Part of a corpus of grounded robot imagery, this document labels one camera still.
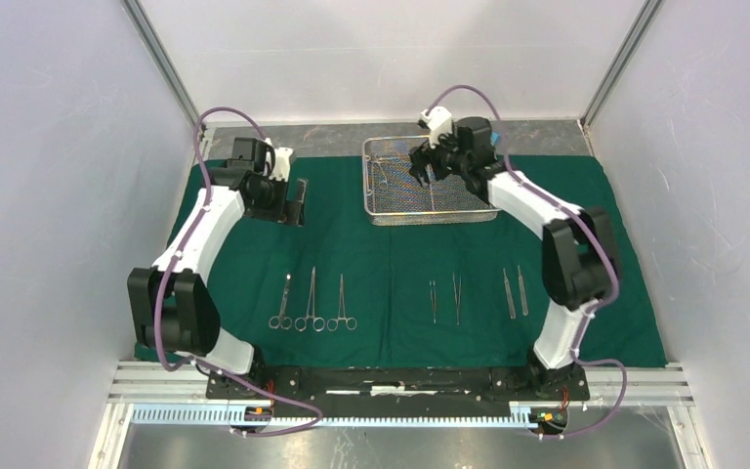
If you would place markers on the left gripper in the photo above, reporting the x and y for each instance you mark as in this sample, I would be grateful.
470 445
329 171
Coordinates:
294 209

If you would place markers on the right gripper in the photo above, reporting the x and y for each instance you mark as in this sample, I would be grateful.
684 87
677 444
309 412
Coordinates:
421 156

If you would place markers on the metal mesh instrument tray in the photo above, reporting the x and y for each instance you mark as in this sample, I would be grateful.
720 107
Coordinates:
405 203

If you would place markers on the green surgical cloth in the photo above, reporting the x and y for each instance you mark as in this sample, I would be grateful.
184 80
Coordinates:
387 271

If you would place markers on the steel forceps with ring handles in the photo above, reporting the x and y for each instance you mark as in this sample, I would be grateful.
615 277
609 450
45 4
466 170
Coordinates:
310 319

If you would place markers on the pointed steel tweezers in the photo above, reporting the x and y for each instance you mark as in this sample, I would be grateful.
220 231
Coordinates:
457 293

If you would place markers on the steel scalpel handle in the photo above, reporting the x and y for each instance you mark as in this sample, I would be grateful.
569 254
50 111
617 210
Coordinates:
522 292

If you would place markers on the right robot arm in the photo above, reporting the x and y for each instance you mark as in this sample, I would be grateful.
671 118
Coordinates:
579 256

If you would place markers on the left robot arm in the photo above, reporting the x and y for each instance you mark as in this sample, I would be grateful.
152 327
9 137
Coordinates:
173 311

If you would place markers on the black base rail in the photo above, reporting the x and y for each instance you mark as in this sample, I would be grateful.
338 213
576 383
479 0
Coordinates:
392 395

